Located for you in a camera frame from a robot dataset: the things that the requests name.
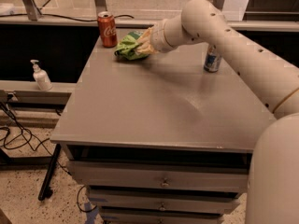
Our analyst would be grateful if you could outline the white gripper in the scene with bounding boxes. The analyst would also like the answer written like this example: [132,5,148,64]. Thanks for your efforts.
[135,19,175,55]

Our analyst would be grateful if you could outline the green rice chip bag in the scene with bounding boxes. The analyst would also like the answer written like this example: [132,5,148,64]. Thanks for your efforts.
[114,31,148,61]

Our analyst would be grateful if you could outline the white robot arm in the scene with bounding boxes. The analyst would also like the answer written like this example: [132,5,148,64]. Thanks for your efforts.
[137,0,299,224]

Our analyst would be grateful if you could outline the red coke can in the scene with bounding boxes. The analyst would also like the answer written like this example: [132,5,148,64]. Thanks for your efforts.
[97,11,118,48]

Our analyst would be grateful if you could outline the silver blue energy drink can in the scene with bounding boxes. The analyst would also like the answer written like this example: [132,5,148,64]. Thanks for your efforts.
[204,45,221,73]

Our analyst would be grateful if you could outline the grey drawer cabinet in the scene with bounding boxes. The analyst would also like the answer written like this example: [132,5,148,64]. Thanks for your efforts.
[50,27,278,224]

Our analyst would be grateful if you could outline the white pump bottle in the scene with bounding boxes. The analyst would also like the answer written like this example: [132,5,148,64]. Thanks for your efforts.
[31,60,52,91]

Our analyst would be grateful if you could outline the grey side shelf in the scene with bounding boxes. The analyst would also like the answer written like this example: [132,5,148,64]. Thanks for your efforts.
[0,80,76,105]

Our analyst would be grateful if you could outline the top grey drawer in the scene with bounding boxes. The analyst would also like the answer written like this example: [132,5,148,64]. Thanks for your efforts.
[67,161,248,193]

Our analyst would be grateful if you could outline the grey drawer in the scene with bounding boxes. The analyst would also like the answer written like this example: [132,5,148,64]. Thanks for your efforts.
[67,161,248,193]
[89,189,240,215]
[99,208,223,224]

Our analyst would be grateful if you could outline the black metal leg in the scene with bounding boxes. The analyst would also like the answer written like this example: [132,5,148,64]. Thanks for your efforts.
[38,144,61,202]

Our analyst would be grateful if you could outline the middle grey drawer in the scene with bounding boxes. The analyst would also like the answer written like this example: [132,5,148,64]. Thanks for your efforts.
[89,189,240,215]

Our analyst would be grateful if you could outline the bottom grey drawer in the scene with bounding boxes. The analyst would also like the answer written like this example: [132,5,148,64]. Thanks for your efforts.
[99,208,223,224]

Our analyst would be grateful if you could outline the metal window frame rail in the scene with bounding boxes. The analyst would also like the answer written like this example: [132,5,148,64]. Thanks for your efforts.
[1,0,299,32]

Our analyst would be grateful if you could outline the black cable on ledge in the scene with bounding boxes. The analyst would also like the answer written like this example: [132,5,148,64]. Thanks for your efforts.
[0,13,135,23]

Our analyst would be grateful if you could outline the black floor cables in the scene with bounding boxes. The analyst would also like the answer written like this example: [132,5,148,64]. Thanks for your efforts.
[0,101,73,176]

